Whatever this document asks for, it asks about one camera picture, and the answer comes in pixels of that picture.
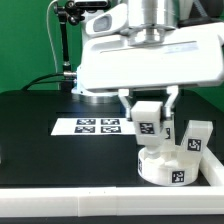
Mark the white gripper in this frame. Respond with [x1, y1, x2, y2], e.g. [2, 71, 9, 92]
[79, 22, 224, 121]

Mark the white round stool seat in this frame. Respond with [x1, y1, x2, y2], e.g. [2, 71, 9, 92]
[138, 146, 202, 187]

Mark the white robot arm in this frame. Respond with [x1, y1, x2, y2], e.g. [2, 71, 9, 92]
[72, 0, 224, 102]

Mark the white fiducial marker sheet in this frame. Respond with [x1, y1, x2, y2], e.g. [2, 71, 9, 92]
[51, 118, 135, 136]

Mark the white L-shaped obstacle fence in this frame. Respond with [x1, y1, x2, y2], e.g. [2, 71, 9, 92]
[0, 150, 224, 218]

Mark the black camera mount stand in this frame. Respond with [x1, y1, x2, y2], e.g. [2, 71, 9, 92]
[54, 0, 111, 92]

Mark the black cable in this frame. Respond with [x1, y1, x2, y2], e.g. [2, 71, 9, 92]
[21, 72, 78, 91]

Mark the white cable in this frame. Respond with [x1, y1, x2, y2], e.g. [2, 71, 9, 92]
[45, 0, 60, 74]

